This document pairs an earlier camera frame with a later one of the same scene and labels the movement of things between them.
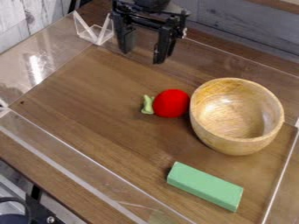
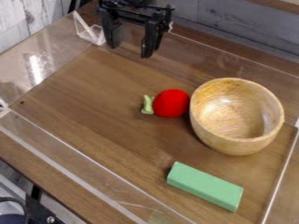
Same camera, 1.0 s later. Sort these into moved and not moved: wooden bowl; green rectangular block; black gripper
Moved: black gripper
Not moved: wooden bowl; green rectangular block
